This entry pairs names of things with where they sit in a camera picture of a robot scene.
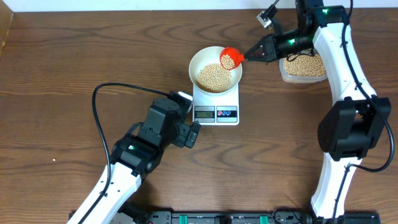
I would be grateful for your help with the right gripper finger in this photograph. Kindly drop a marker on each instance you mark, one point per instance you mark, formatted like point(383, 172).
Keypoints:
point(260, 57)
point(265, 44)

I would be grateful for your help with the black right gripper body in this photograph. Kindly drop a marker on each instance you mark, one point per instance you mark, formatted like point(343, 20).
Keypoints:
point(290, 43)

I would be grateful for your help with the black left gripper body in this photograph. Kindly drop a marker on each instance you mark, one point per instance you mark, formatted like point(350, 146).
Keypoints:
point(184, 135)

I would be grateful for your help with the red plastic measuring scoop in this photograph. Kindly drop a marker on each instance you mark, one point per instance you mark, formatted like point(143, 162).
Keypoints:
point(235, 54)

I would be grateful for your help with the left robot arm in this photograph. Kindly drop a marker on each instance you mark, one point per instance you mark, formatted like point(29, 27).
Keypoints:
point(137, 154)

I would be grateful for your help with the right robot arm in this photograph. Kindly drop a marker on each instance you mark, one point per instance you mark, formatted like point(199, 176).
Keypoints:
point(357, 117)

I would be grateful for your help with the soybeans in scoop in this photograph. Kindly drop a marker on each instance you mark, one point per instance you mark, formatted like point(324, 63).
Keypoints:
point(227, 62)

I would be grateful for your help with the white digital kitchen scale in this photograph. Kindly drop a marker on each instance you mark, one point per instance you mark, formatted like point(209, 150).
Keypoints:
point(216, 109)

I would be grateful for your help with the soybeans in bowl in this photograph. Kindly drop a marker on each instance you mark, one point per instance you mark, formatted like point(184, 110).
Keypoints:
point(213, 78)

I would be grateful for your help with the white ceramic bowl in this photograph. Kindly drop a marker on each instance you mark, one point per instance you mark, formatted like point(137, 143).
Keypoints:
point(207, 56)

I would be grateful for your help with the soybeans in container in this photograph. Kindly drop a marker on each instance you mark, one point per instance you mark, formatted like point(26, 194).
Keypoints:
point(305, 66)

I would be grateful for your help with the clear plastic container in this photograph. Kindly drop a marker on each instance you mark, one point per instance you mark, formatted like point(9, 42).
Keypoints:
point(297, 79)

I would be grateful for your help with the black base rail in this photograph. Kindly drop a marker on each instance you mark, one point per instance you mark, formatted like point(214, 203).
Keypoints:
point(165, 217)

